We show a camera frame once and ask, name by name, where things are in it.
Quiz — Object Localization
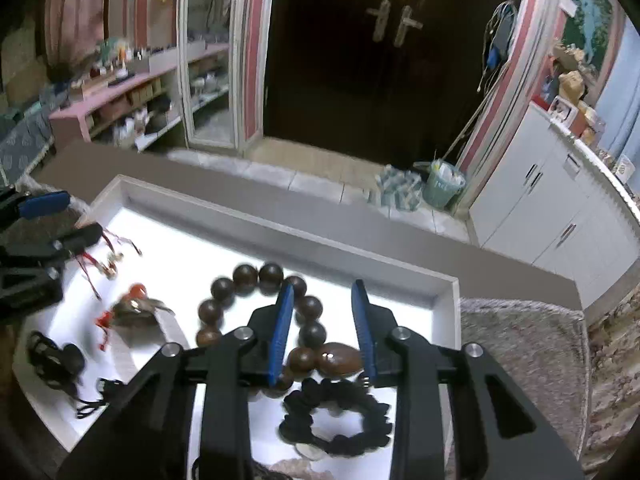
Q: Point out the silver door handle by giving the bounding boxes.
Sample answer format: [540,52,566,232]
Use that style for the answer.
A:
[393,6,422,48]
[367,0,392,41]

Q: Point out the green waste bin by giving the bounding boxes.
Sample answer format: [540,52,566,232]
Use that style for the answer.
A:
[422,159,467,210]

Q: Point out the black hair claw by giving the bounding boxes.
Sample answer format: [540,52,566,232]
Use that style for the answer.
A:
[26,331,85,396]

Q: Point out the pink shelf unit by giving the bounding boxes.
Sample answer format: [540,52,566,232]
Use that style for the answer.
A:
[48,42,231,153]

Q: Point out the white cabinet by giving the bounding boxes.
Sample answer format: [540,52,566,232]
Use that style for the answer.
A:
[467,102,640,311]

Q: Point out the white shallow tray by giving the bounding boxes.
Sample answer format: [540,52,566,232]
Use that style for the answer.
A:
[10,174,461,480]

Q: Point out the blue patterned cloth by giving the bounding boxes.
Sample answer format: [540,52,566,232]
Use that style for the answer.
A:
[0,105,56,186]

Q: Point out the black fabric scrunchie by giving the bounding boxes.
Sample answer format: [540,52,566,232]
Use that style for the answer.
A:
[277,377,396,461]

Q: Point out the dark double door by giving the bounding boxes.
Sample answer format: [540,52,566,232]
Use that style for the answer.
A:
[262,0,531,166]

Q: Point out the white framed mirror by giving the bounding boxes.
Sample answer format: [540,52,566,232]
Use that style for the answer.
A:
[177,0,261,151]

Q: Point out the broom stick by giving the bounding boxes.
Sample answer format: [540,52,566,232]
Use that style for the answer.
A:
[435,67,511,171]

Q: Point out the hanging bags and cords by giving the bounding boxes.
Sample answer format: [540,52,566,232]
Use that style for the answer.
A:
[477,1,518,93]

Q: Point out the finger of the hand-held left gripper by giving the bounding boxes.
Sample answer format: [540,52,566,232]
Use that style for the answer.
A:
[0,187,72,233]
[0,223,104,323]

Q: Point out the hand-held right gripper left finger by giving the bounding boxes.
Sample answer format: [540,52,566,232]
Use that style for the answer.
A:
[57,282,296,480]

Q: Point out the floral cloth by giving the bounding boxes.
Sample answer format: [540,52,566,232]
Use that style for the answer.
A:
[580,305,640,471]

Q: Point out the tan plush toy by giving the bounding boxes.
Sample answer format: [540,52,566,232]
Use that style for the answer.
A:
[557,70,586,103]

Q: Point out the pink curtain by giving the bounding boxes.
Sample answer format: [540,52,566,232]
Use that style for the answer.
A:
[42,0,113,68]

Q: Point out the dolphin wall poster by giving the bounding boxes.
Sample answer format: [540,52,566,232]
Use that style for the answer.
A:
[560,0,613,68]

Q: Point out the brown wooden bead bracelet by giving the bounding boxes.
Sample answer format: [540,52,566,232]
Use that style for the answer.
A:
[195,261,363,398]

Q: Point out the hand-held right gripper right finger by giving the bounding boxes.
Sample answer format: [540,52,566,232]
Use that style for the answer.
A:
[350,279,586,480]

